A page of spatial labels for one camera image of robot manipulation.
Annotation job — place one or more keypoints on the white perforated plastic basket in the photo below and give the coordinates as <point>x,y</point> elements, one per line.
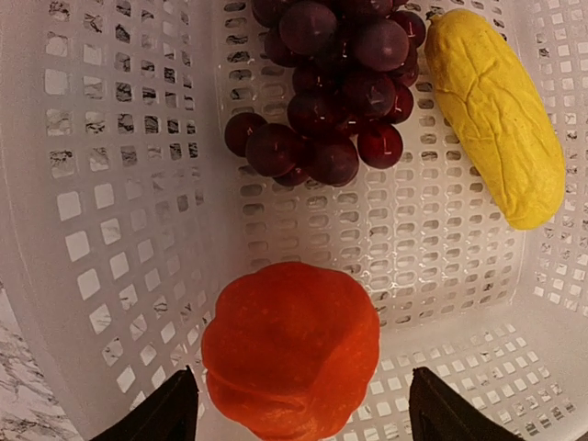
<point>124,215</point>

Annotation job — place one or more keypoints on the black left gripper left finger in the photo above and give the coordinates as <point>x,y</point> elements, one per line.
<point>169,413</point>

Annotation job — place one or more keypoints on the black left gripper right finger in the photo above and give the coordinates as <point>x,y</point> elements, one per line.
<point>437,412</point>

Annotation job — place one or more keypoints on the purple toy grape bunch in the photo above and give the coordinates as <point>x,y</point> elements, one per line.
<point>353,64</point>

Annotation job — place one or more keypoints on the yellow toy corn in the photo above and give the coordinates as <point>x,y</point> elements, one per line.
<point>491,103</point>

